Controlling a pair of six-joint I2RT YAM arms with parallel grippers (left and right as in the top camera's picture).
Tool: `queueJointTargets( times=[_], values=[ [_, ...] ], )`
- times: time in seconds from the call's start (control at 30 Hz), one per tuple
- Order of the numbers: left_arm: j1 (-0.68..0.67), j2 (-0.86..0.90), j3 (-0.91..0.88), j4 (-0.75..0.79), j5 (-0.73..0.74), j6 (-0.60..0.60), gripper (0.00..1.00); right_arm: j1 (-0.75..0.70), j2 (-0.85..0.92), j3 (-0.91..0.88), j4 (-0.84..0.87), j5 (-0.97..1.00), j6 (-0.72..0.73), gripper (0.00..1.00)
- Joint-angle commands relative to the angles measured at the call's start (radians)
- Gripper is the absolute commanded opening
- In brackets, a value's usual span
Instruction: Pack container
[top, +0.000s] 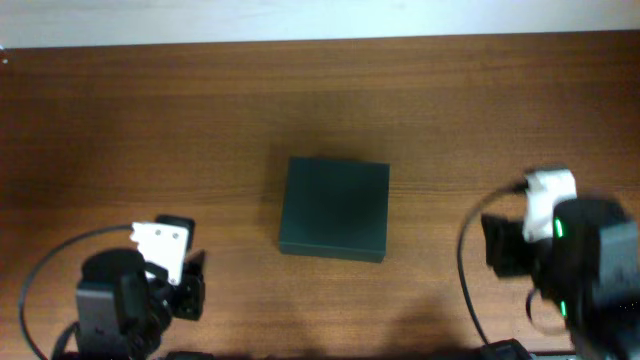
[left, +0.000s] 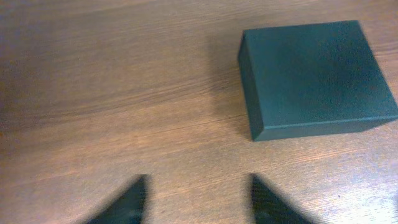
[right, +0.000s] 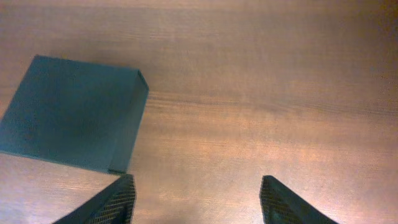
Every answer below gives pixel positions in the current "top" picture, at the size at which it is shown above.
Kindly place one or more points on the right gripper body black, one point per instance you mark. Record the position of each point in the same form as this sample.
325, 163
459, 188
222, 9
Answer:
543, 268

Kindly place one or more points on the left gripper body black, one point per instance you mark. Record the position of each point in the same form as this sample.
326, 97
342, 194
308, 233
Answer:
186, 298

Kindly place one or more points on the dark green hinged box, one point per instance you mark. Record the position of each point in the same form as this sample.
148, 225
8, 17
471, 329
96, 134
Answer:
335, 209

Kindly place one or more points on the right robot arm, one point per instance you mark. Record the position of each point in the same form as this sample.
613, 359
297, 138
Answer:
588, 267

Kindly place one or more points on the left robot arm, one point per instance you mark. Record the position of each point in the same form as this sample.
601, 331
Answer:
127, 297

